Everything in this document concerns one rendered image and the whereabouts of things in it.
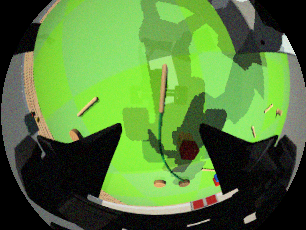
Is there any dark green string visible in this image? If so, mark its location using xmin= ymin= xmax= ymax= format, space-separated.
xmin=158 ymin=64 xmax=185 ymax=182

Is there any dark red cylinder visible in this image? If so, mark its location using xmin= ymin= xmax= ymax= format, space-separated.
xmin=213 ymin=178 xmax=220 ymax=187

